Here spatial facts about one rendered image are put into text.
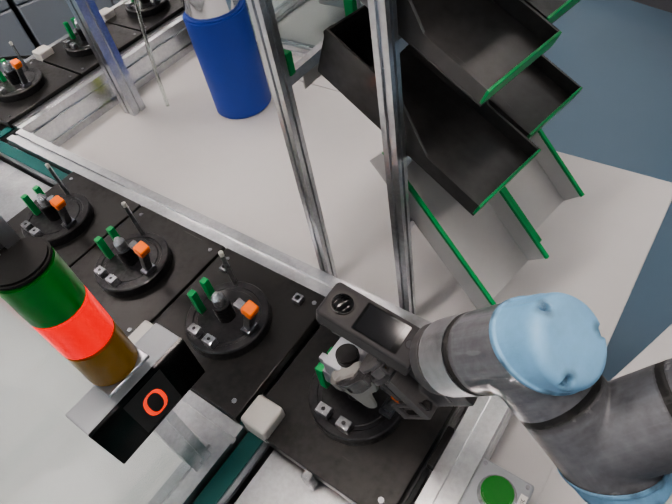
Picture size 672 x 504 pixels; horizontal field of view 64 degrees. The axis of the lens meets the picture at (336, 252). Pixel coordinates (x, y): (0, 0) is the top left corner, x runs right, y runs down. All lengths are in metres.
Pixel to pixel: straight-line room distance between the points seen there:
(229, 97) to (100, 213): 0.48
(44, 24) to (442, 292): 2.61
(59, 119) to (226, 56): 0.53
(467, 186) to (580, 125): 2.15
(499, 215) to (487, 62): 0.32
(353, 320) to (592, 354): 0.24
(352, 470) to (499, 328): 0.39
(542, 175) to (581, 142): 1.76
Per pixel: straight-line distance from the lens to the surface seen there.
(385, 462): 0.76
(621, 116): 2.93
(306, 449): 0.78
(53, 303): 0.46
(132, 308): 1.01
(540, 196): 0.97
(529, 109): 0.83
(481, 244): 0.85
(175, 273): 1.02
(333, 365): 0.69
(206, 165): 1.40
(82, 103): 1.72
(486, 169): 0.73
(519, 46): 0.66
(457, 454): 0.77
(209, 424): 0.85
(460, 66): 0.58
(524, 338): 0.41
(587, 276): 1.07
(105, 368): 0.53
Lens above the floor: 1.69
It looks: 49 degrees down
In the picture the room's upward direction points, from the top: 13 degrees counter-clockwise
